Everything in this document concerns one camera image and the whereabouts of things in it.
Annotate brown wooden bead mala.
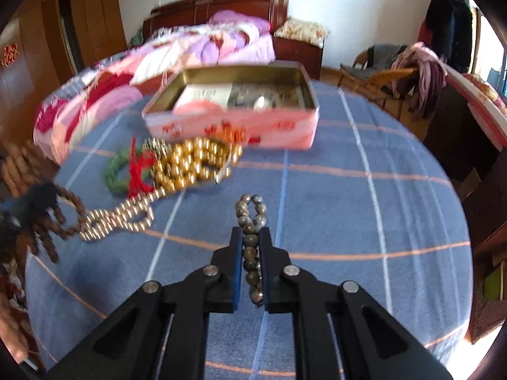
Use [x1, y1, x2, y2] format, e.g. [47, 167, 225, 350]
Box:
[1, 142, 86, 263]

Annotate printed paper leaflet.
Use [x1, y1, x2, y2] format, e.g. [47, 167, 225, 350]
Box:
[172, 83, 305, 114]

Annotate window with frame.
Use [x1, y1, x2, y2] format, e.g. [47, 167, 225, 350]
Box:
[471, 8, 506, 98]

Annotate bed with pink sheet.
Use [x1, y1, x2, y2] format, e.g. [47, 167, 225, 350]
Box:
[33, 31, 277, 165]

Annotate red tassel knot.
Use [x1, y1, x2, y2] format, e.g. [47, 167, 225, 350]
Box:
[128, 138, 156, 198]

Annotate pink striped garment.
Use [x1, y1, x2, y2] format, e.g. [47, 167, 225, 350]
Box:
[391, 42, 447, 118]

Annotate gold pearl bead necklace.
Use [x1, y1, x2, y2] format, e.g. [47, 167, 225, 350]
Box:
[152, 136, 244, 192]

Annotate green jade bangle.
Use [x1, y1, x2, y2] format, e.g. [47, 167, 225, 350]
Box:
[103, 149, 152, 196]

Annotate floral cloth on nightstand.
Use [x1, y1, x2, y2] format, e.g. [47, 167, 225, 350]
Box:
[274, 17, 330, 48]

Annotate dark wooden nightstand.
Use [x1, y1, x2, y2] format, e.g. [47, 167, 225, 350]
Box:
[273, 37, 323, 80]

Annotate wooden wardrobe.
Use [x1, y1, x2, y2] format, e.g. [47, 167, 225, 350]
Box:
[1, 0, 126, 142]

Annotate grey stone bead bracelet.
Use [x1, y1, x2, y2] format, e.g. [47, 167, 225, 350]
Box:
[234, 193, 269, 307]

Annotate purple pillow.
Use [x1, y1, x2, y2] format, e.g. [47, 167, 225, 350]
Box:
[207, 9, 271, 35]

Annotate dark wooden headboard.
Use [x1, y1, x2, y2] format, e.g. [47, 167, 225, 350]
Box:
[142, 0, 289, 40]

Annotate blue plaid tablecloth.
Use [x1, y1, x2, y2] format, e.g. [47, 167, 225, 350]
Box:
[25, 82, 472, 367]

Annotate patchwork pink red quilt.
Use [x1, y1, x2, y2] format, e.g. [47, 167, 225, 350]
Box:
[33, 21, 260, 165]

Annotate pink metal tin box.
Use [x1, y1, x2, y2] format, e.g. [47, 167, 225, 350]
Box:
[142, 61, 319, 150]

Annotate pale gold bead chain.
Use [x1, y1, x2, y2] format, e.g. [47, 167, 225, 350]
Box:
[78, 185, 170, 242]

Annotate wicker chair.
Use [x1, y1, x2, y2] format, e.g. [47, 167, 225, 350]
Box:
[337, 51, 419, 121]

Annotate hanging black coats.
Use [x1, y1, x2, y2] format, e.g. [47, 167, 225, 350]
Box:
[418, 0, 473, 73]

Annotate pink bangle bracelet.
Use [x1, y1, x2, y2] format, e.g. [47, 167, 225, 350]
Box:
[173, 100, 227, 113]

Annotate grey garment on chair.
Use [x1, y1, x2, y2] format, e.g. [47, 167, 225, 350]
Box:
[340, 44, 407, 80]

